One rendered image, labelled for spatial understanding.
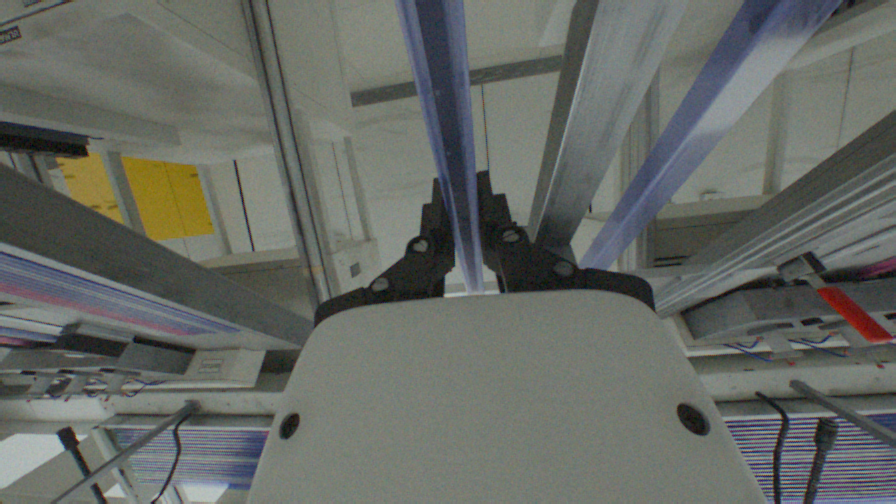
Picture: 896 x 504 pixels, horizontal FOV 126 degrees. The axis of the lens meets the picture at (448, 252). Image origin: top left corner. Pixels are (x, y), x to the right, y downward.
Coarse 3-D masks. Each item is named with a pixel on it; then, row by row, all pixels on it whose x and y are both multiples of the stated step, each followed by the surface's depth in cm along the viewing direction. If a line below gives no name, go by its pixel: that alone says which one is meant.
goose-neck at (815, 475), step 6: (816, 450) 35; (822, 450) 34; (816, 456) 35; (822, 456) 34; (816, 462) 35; (822, 462) 35; (816, 468) 35; (822, 468) 35; (810, 474) 36; (816, 474) 35; (810, 480) 36; (816, 480) 35; (810, 486) 36; (816, 486) 36; (810, 492) 36; (816, 492) 36; (804, 498) 37; (810, 498) 36
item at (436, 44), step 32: (416, 0) 5; (448, 0) 5; (416, 32) 5; (448, 32) 5; (416, 64) 6; (448, 64) 6; (448, 96) 6; (448, 128) 7; (448, 160) 8; (448, 192) 9; (480, 256) 14; (480, 288) 18
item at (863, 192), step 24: (888, 168) 10; (840, 192) 12; (864, 192) 11; (888, 192) 10; (792, 216) 13; (816, 216) 12; (840, 216) 12; (768, 240) 15; (792, 240) 14; (720, 264) 18; (744, 264) 16; (696, 288) 20
